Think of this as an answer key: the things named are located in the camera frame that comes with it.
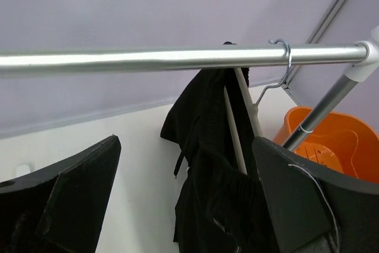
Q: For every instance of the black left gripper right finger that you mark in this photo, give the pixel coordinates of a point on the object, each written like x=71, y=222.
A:
x=314, y=208

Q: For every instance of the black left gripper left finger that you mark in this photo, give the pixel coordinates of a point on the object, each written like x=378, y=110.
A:
x=61, y=207

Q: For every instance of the black shorts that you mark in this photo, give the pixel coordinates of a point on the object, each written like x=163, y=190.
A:
x=221, y=206

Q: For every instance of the white clothes hanger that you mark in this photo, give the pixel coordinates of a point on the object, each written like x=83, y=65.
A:
x=250, y=106

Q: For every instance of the orange plastic basket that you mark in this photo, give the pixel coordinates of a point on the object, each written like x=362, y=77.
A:
x=345, y=144

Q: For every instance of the white metal clothes rack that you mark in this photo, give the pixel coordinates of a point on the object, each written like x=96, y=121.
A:
x=362, y=59

